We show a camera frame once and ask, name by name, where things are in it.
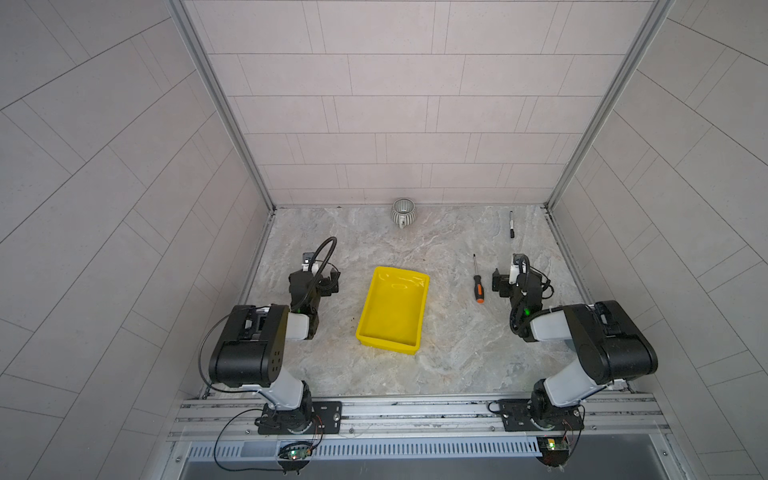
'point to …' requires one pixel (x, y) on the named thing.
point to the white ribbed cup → (403, 212)
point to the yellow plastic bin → (394, 310)
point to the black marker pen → (512, 233)
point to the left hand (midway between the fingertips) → (323, 264)
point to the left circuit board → (295, 452)
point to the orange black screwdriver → (478, 287)
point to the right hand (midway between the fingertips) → (511, 266)
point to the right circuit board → (555, 450)
